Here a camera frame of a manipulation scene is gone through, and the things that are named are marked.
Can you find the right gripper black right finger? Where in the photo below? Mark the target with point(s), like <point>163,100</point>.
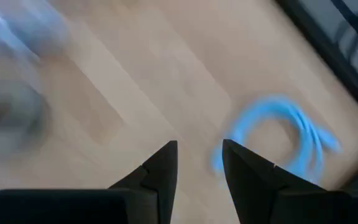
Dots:
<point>259,202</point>

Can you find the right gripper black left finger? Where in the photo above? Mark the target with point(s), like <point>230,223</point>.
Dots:
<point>135,205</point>

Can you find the black aluminium table frame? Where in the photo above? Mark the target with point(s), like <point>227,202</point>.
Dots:
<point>337,65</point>

